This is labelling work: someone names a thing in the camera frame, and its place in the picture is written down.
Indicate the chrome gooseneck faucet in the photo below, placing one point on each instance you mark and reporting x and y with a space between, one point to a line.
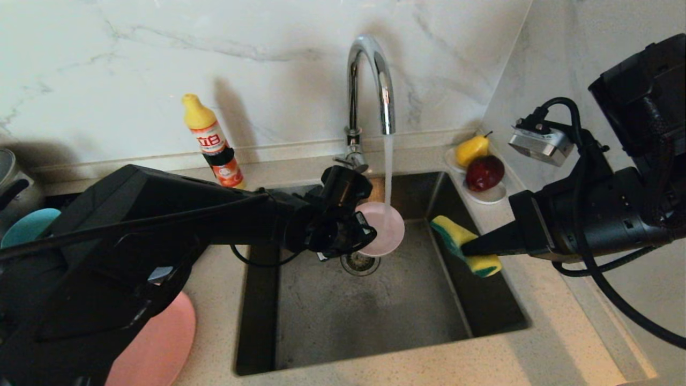
352 96

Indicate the pale pink bowl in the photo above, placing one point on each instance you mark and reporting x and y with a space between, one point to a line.
383 228

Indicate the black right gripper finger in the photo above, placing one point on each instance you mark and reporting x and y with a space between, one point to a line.
496 242

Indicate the small white fruit dish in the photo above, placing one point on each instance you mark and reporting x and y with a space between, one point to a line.
490 196

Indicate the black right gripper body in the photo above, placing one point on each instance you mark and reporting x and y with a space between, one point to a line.
552 225

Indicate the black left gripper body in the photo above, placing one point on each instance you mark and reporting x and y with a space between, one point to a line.
335 220

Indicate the teal bowl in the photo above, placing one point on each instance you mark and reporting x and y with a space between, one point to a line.
27 225

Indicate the round metal drain strainer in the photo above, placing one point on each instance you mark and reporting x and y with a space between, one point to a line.
360 262

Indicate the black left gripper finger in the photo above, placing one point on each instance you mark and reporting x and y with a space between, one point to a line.
364 230

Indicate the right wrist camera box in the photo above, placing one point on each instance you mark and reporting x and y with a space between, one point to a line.
541 143

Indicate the stainless steel pot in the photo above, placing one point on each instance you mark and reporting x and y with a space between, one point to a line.
10 182

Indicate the yellow green sponge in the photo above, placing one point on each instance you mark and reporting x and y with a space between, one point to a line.
455 236

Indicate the stainless steel sink basin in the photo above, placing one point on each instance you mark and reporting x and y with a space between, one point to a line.
386 321

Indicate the yellow pear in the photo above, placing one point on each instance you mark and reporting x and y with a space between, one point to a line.
471 150

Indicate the pink plate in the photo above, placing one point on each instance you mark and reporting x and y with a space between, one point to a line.
155 343

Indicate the orange dish soap bottle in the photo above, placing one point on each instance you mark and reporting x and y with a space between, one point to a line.
214 145

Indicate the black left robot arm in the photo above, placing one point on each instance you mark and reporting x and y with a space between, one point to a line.
134 241

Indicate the dark red apple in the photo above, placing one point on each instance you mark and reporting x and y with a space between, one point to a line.
484 173

